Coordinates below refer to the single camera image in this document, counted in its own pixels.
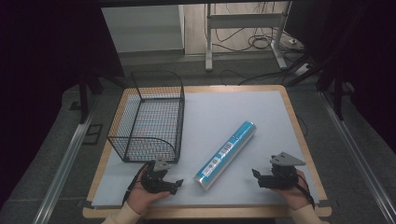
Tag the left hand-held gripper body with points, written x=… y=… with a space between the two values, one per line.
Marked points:
x=154 y=180

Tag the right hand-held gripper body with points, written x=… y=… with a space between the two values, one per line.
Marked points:
x=285 y=174

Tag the blue roll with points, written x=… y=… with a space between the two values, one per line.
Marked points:
x=225 y=155

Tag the person's left hand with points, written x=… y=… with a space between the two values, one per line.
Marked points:
x=140 y=197

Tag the person's right hand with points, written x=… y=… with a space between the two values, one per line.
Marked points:
x=294 y=196

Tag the black table corner clamp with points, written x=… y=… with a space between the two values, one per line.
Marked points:
x=324 y=203
x=84 y=204

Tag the wooden framed work board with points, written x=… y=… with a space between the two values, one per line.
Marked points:
x=249 y=109

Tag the black metal stand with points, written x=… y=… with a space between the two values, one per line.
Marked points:
x=83 y=96
x=337 y=93

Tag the white power strip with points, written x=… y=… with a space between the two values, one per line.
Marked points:
x=295 y=43

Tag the black curtain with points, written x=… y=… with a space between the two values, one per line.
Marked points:
x=40 y=62
x=367 y=56

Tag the white cabinet panel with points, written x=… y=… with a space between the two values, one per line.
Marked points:
x=141 y=28

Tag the aluminium floor rail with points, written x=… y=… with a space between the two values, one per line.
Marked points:
x=65 y=161
x=358 y=155

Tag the white metal desk frame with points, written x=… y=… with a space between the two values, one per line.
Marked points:
x=244 y=21

